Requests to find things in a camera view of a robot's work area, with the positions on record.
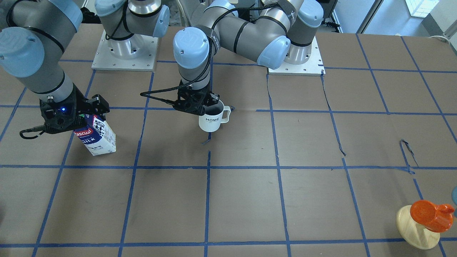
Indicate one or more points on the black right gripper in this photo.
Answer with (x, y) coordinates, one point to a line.
(83, 106)

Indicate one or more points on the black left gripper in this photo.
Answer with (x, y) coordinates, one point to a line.
(208, 99)

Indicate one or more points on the white mug with HOME text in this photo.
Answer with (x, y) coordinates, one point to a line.
(214, 116)

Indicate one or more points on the blue white milk carton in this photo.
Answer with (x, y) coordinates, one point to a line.
(97, 135)

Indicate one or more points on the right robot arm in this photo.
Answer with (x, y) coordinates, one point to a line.
(37, 35)

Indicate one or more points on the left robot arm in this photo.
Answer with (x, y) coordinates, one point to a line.
(283, 33)

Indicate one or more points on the orange cup on wooden stand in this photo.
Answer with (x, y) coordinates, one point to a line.
(422, 223)

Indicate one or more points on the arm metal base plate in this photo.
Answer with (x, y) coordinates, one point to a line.
(142, 59)
(310, 66)

